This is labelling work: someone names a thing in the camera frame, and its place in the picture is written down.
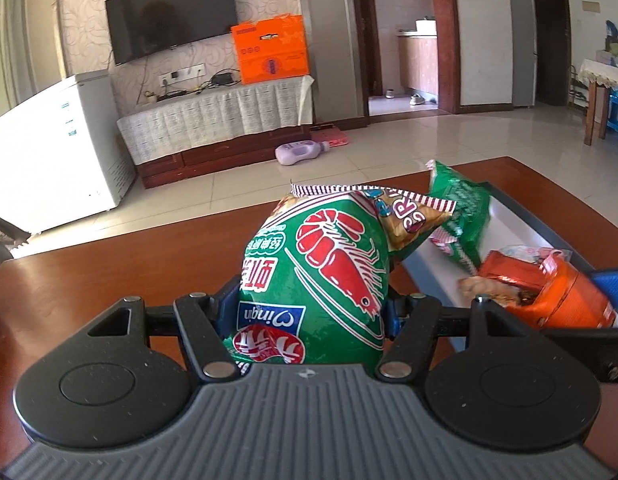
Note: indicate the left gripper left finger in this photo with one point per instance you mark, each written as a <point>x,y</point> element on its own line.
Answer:
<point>198,320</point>

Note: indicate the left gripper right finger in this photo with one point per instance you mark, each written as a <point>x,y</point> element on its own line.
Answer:
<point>413,349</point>

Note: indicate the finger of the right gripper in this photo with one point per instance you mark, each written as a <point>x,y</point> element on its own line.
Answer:
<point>607,282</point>

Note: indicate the orange square snack packet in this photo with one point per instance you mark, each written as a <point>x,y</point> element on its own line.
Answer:
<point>556,294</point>

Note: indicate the tan crinkled snack packet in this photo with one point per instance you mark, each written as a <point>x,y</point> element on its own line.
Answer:
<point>501,293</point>

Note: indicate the green shrimp cracker bag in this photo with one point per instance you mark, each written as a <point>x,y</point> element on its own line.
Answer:
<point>315,276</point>

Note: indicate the dark blue cardboard box tray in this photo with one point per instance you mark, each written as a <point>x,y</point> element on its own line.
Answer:
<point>510,224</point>

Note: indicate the white red small packet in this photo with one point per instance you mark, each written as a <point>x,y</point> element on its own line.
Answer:
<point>534,254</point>

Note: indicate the purple detergent bottle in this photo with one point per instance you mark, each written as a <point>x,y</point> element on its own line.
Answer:
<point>290,154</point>

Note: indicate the tv cabinet with lace cloth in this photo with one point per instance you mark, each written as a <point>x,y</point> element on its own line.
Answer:
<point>217,129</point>

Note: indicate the red floor mat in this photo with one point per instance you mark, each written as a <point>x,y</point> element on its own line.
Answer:
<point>329,134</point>

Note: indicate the dining table with lace cloth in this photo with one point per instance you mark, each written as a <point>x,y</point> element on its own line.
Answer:
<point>601,79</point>

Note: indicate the white chest freezer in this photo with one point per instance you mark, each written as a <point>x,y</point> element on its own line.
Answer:
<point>62,157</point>

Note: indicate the black router box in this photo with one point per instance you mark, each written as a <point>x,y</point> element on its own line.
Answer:
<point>221,79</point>

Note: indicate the kitchen wooden cabinet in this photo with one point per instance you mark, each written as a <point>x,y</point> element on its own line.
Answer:
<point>418,59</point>

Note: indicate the orange cardboard gift box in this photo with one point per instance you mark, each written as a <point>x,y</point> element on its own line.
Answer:
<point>271,49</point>

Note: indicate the white wall power strip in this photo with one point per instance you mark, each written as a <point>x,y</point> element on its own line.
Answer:
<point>194,73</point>

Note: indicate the wall mounted black television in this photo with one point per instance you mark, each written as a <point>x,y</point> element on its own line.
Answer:
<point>143,27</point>

